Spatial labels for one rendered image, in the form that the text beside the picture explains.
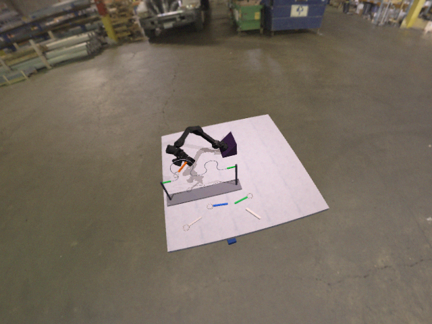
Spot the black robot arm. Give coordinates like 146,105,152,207
165,126,228,167

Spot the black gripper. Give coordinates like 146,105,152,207
174,148,195,167

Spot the small blue block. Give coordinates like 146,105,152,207
227,238,237,245

